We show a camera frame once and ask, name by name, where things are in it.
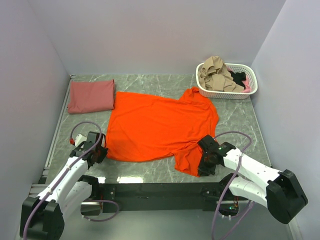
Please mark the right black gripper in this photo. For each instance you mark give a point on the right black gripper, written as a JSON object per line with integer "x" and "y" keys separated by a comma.
{"x": 203, "y": 161}

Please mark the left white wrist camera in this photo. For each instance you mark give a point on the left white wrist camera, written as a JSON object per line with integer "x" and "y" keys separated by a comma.
{"x": 77, "y": 140}

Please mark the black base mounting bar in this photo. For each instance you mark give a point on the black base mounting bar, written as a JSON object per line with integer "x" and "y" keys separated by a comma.
{"x": 163, "y": 196}

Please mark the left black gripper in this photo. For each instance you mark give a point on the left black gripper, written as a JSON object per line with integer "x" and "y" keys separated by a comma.
{"x": 100, "y": 152}

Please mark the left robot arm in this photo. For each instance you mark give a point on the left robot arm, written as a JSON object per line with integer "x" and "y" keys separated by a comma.
{"x": 43, "y": 217}

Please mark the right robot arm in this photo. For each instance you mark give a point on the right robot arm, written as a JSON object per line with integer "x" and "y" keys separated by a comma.
{"x": 278, "y": 191}

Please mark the beige crumpled t-shirt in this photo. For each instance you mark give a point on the beige crumpled t-shirt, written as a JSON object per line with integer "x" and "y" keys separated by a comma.
{"x": 213, "y": 75}

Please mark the folded pink t-shirt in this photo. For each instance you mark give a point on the folded pink t-shirt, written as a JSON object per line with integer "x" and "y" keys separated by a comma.
{"x": 91, "y": 97}

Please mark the pink garment in basket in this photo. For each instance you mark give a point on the pink garment in basket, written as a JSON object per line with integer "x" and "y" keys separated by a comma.
{"x": 247, "y": 88}

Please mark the orange t-shirt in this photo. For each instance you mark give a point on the orange t-shirt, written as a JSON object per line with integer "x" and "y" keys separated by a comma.
{"x": 144, "y": 127}

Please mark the black garment in basket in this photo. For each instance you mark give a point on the black garment in basket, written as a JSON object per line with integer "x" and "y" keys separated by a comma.
{"x": 238, "y": 77}

